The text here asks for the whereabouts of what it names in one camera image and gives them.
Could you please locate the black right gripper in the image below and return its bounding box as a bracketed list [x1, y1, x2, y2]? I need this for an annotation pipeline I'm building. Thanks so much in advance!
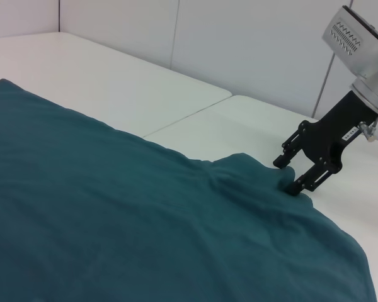
[272, 90, 378, 198]

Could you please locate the teal blue shirt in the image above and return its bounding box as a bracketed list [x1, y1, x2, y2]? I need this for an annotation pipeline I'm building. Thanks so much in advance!
[0, 78, 378, 302]

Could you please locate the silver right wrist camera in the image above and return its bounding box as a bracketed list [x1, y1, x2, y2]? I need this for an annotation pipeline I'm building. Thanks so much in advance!
[321, 5, 378, 80]

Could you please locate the right wrist silver knob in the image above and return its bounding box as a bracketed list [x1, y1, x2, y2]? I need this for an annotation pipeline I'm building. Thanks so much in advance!
[357, 120, 378, 143]

